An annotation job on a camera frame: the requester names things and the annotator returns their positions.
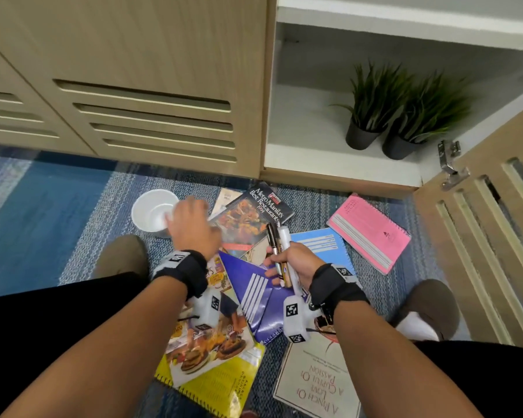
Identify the person's right hand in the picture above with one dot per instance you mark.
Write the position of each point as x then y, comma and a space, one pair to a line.
300, 261

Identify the person's left hand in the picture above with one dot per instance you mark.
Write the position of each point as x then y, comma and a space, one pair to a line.
191, 226

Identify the white marker pen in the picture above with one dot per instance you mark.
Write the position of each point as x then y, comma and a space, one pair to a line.
284, 237

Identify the light blue spiral notebook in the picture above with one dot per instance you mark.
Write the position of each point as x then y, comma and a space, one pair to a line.
331, 248

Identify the silver black pen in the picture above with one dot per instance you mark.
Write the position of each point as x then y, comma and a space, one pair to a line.
272, 235

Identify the white cup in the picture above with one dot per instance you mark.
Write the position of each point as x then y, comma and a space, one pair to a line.
150, 211

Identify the beige paperback book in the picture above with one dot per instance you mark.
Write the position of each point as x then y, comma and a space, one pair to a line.
226, 198

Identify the black cover book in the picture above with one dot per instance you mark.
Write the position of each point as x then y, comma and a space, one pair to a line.
244, 222

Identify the dark blue spiral notebook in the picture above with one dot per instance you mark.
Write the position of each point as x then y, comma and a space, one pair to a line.
239, 274
283, 311

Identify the pink spiral notebook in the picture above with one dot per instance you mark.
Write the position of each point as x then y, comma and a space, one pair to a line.
370, 232

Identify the cream cookbook with bowl picture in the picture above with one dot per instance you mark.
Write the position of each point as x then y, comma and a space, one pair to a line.
314, 378

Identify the colourful cookbook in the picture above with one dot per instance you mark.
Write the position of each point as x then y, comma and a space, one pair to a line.
209, 348

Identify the beige wooden cabinet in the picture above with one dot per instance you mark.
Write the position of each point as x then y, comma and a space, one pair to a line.
305, 126

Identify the yellow spiral notebook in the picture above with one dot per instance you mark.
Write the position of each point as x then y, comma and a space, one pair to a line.
218, 387

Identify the artificial grass plant black pot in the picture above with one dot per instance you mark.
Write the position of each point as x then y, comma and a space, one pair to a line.
422, 117
366, 121

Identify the person's right forearm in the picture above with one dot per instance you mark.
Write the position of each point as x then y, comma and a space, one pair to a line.
396, 370

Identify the person's left forearm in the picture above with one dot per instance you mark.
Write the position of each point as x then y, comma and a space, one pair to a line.
104, 352

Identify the person's left brown shoe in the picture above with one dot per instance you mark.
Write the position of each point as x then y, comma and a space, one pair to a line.
122, 256

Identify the person's brown shoe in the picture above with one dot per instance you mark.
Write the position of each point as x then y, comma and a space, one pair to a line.
436, 300
122, 256

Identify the person's right white sock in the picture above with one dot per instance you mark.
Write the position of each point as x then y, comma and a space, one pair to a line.
416, 328

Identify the person's right brown shoe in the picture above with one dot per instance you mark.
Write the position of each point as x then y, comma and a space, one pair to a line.
436, 300

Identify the slatted wooden cabinet door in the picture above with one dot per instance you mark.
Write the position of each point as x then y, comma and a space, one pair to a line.
8, 113
484, 256
135, 39

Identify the person's black trousers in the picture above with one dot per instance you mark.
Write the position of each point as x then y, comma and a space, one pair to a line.
35, 326

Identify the metal door hinge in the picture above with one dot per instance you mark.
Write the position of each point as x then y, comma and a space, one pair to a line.
449, 169

